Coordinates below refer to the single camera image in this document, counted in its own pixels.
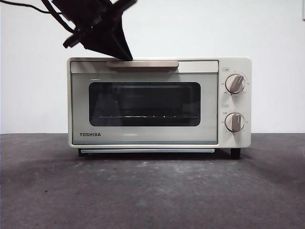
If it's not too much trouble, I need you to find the glass oven door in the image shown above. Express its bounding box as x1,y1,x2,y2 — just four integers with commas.
71,60,219,145

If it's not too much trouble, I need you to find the silver crumb tray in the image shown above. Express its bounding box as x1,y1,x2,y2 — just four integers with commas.
80,149,215,154

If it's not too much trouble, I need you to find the beige temperature knob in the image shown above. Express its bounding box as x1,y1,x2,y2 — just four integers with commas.
225,74,246,94

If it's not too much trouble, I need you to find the cream Toshiba toaster oven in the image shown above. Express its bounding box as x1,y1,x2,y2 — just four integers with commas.
67,56,253,159

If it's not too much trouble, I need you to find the beige timer knob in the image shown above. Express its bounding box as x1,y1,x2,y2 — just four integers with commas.
225,112,245,133

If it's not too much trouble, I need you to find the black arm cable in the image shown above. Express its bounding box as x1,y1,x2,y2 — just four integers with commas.
0,0,81,49

